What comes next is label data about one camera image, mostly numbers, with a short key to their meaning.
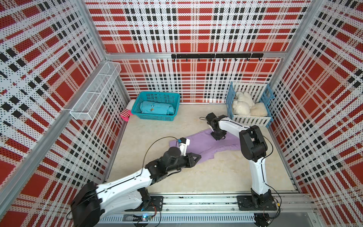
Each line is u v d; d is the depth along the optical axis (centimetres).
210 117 88
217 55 89
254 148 57
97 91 77
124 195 46
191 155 67
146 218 69
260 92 113
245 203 73
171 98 119
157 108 108
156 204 74
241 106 100
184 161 66
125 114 111
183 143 69
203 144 97
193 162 66
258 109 107
